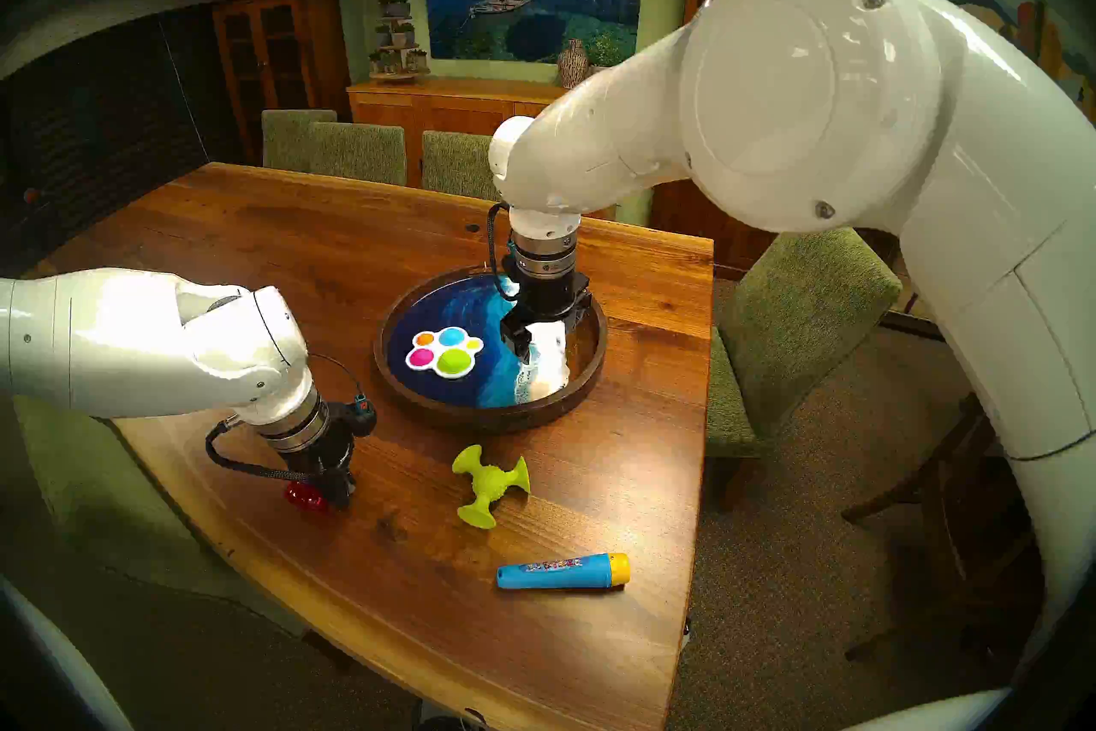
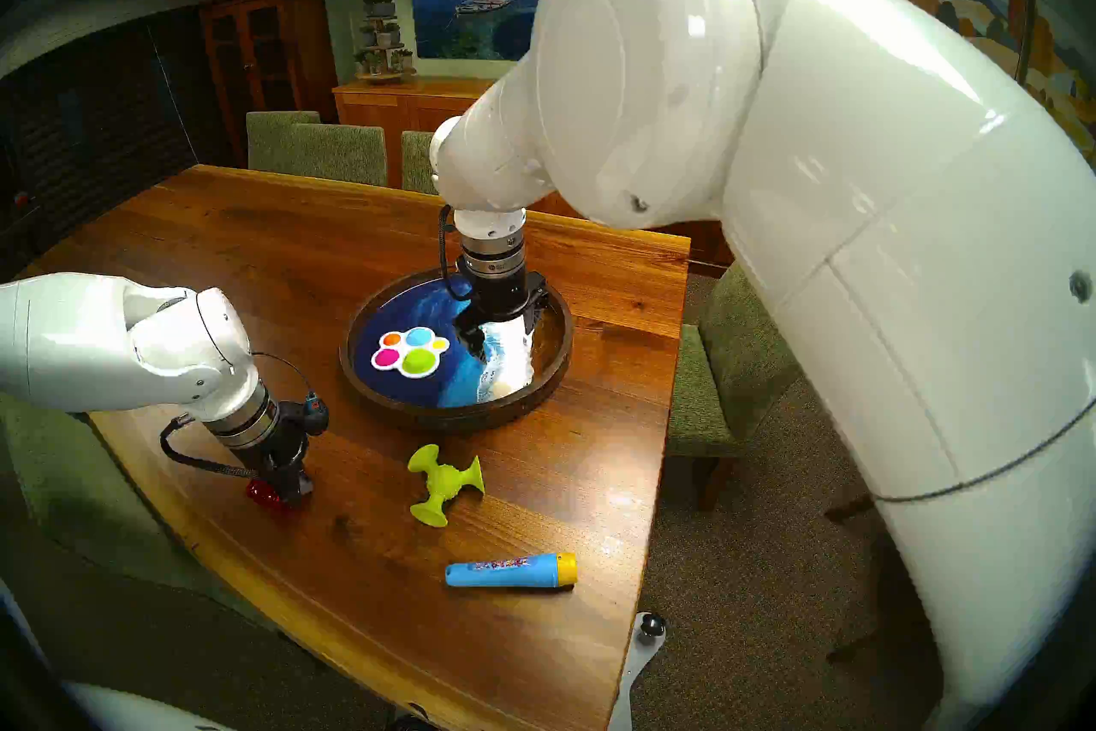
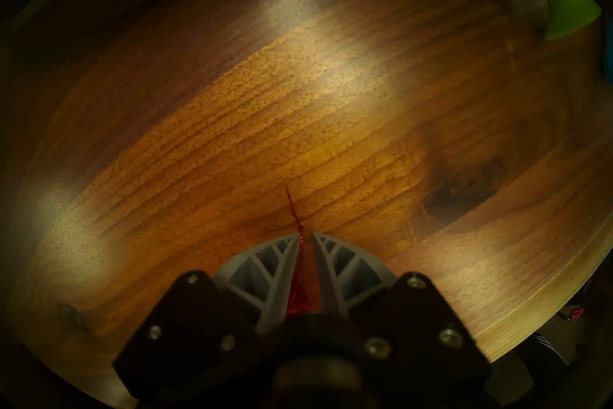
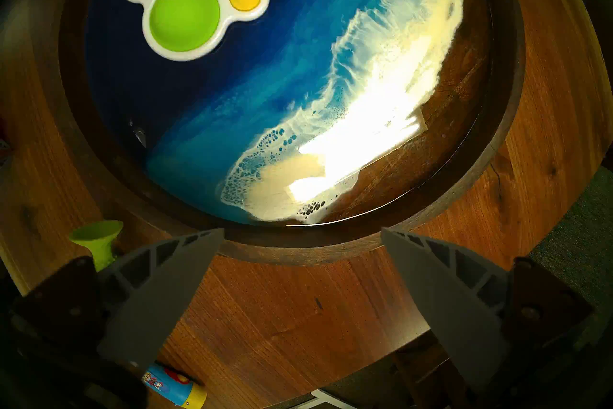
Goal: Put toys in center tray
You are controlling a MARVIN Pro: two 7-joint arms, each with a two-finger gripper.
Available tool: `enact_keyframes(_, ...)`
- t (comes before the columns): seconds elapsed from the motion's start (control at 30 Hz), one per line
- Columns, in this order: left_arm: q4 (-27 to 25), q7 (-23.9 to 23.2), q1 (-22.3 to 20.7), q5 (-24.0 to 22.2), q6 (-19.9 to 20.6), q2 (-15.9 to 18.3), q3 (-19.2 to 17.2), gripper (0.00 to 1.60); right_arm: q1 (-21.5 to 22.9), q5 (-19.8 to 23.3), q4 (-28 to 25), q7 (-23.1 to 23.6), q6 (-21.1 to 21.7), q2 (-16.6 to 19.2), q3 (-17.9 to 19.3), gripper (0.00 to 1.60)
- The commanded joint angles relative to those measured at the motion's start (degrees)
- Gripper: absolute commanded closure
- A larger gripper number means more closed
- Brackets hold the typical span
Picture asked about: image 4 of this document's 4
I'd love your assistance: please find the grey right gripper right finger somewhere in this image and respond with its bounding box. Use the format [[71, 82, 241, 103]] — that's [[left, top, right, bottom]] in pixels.
[[381, 227, 512, 395]]

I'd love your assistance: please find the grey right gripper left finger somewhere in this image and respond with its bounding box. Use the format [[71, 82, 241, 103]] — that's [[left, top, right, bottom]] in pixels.
[[97, 227, 226, 364]]

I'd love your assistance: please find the blue tube toy yellow cap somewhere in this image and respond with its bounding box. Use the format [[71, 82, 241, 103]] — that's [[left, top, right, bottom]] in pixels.
[[141, 363, 207, 409]]

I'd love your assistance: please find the round wooden blue resin tray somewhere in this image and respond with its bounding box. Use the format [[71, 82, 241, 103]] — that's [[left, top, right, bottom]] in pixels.
[[31, 0, 526, 266]]

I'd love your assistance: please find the green upholstered dining chair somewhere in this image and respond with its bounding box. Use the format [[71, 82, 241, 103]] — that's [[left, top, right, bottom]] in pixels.
[[529, 166, 613, 308]]

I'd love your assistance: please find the lime green suction cup toy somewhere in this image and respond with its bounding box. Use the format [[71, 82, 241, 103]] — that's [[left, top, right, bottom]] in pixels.
[[68, 220, 124, 272]]

